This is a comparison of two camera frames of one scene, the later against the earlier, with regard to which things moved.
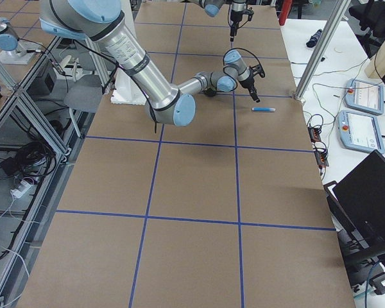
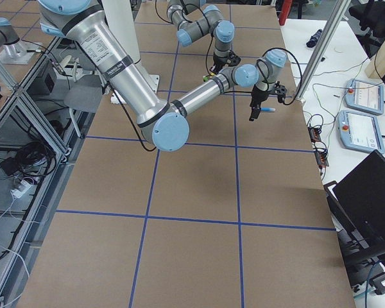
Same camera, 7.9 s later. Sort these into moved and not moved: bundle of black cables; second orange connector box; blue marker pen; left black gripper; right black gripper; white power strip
Moved: right black gripper; left black gripper
Not moved: white power strip; bundle of black cables; second orange connector box; blue marker pen
